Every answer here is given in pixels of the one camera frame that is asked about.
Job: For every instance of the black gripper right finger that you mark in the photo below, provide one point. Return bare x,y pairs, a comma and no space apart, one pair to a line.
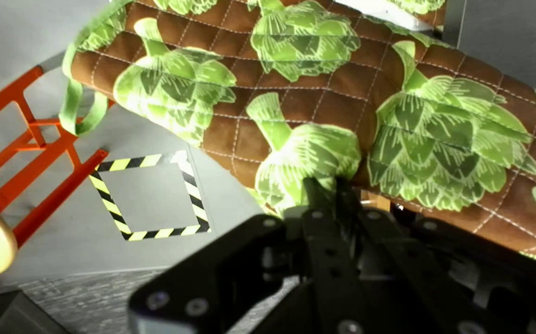
440,279

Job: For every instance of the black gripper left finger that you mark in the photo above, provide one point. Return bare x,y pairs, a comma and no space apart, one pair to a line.
249,279

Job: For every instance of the brown green artichoke oven mitt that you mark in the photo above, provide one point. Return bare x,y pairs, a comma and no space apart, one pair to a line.
341,93
417,4

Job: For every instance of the yellow black hazard tape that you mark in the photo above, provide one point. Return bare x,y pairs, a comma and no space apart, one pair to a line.
124,162

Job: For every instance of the orange metal frame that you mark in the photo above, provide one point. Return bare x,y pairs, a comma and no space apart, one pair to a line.
37,155

